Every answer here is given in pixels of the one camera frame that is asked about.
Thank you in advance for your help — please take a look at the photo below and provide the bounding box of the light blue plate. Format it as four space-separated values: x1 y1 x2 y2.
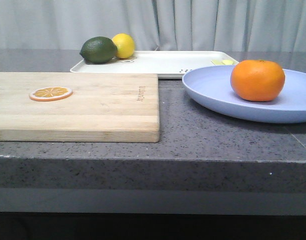
182 65 306 124

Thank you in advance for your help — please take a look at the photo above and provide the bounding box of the orange mandarin fruit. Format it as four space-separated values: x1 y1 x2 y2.
230 60 286 102

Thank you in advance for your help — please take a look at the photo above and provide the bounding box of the cream white tray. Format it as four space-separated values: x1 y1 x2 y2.
70 51 238 79

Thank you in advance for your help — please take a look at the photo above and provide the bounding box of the wooden cutting board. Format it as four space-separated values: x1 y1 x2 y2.
0 72 160 143

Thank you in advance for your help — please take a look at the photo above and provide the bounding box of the yellow lemon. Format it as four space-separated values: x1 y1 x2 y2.
112 33 135 59

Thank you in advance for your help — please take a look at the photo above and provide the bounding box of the green lime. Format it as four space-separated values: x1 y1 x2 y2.
80 36 117 64

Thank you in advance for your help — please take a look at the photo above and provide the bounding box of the orange slice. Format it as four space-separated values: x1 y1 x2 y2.
29 86 73 102

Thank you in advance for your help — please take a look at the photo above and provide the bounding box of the grey curtain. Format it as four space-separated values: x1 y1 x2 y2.
0 0 306 52

